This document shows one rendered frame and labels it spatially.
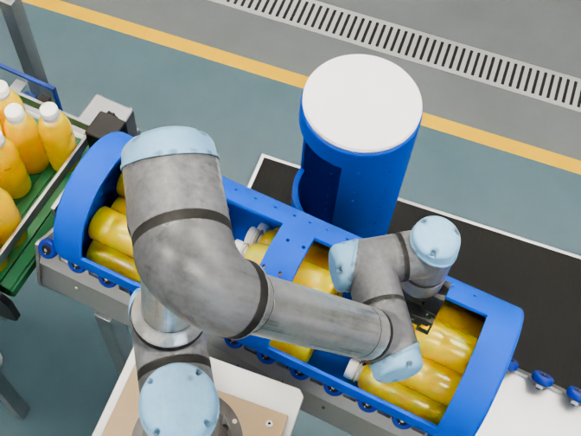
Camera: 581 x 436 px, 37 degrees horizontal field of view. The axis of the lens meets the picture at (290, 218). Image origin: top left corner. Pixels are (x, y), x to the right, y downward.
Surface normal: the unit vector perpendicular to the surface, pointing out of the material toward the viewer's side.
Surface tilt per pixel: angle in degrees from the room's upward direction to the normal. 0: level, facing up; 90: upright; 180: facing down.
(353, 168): 90
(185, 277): 45
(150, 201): 29
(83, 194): 24
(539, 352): 0
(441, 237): 0
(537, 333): 0
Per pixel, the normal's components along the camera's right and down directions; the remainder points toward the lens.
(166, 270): -0.30, 0.21
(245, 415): 0.04, -0.50
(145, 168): -0.40, -0.37
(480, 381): -0.16, -0.07
